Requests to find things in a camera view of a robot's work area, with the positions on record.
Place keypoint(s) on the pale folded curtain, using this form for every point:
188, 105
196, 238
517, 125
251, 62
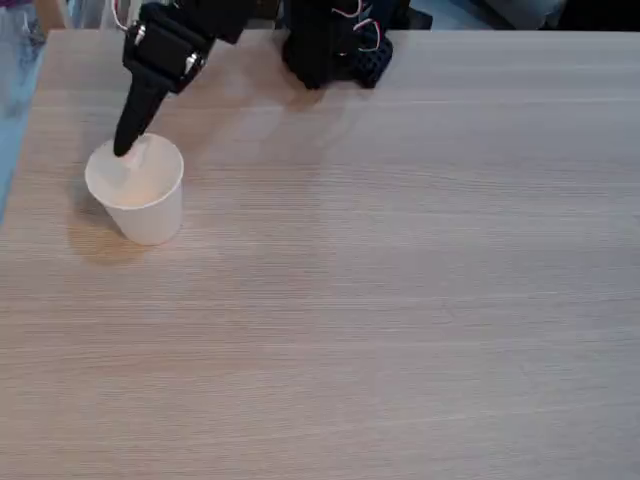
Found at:
95, 12

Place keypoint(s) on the white paper cup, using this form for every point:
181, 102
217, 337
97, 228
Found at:
145, 210

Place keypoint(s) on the blue fabric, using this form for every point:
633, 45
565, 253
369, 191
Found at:
17, 60

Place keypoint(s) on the grey cushion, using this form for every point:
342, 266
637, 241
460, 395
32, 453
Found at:
525, 12

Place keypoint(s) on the wooden chair frame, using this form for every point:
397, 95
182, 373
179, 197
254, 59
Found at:
50, 12

